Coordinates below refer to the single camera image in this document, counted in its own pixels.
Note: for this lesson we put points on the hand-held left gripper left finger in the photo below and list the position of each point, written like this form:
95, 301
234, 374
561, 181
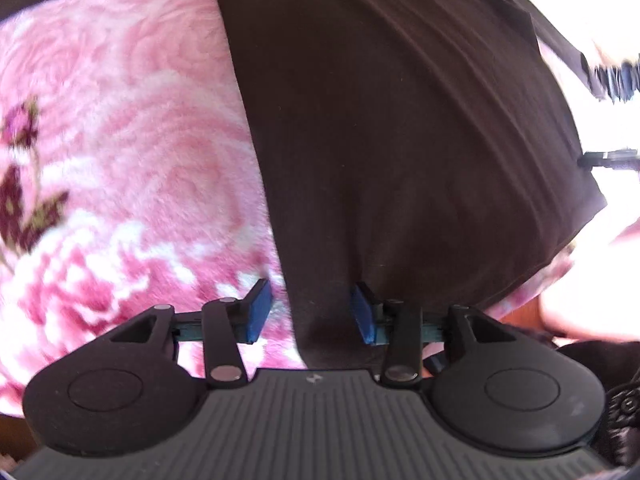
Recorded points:
257, 310

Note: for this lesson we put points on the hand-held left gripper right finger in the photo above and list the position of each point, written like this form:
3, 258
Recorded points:
362, 315

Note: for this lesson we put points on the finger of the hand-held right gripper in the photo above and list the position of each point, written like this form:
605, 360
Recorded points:
612, 79
607, 159

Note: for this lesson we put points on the dark brown shirt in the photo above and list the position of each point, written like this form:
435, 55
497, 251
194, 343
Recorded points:
400, 160

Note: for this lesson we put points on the person's dark patterned clothing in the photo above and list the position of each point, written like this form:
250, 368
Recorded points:
590, 360

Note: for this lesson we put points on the pink floral blanket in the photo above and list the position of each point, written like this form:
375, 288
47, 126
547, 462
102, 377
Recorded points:
125, 135

